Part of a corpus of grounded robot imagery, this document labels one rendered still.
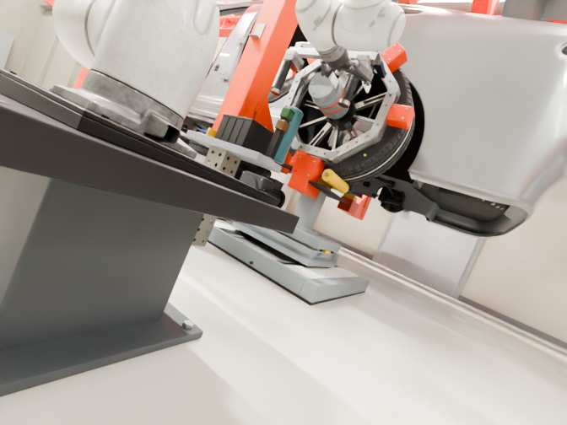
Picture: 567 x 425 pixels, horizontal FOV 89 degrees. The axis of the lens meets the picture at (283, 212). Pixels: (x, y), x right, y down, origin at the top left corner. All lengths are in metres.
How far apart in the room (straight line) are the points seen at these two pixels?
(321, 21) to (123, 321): 0.83
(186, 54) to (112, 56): 0.10
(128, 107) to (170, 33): 0.12
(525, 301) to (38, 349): 5.20
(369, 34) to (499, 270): 4.66
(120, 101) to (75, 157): 0.23
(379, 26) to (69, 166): 0.73
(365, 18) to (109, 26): 0.56
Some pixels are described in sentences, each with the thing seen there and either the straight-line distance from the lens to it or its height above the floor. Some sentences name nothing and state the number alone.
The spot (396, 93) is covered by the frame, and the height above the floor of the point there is 0.93.
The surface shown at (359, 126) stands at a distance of 2.03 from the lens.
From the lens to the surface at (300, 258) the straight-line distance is 1.35.
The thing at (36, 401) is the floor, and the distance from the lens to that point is 0.47.
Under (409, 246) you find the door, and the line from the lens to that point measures 5.15.
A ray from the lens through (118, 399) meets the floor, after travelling 0.49.
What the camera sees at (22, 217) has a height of 0.17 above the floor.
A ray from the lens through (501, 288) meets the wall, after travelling 5.25.
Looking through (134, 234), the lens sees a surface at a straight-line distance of 0.50.
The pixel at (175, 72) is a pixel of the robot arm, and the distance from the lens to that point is 0.52.
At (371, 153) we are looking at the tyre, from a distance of 1.40.
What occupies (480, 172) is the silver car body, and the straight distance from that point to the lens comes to 1.73.
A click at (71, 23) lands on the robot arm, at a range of 0.71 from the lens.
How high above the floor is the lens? 0.31
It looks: 2 degrees down
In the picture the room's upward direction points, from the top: 23 degrees clockwise
